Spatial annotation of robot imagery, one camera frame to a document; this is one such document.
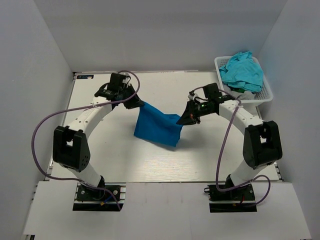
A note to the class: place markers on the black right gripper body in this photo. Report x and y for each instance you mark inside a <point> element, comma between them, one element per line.
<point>193,113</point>

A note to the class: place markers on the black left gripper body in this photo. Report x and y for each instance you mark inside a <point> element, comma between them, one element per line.
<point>130,96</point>

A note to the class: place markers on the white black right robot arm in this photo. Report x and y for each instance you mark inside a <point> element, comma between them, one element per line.
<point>261,139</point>

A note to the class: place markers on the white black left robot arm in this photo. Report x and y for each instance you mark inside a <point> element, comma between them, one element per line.
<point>70,143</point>

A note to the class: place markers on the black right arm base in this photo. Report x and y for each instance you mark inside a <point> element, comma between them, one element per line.
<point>241,200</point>

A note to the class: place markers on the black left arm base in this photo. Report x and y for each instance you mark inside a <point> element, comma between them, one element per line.
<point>89,200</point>

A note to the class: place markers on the green garment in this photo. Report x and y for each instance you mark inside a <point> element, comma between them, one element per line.
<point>238,90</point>

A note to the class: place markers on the grey t shirt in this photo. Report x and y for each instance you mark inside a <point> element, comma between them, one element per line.
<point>242,94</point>

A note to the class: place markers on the light blue t shirt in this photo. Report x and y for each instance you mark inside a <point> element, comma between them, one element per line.
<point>242,72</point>

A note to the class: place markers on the blue label sticker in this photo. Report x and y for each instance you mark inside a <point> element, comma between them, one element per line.
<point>85,77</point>

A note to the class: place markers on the white plastic basket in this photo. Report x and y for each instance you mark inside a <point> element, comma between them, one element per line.
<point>264,96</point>

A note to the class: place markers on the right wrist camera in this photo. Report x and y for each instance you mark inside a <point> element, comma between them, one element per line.
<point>211,92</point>

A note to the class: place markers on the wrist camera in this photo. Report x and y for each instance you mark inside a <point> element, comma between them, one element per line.
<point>211,92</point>
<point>113,89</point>

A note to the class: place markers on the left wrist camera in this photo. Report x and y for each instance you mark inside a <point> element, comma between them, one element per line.
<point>113,89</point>

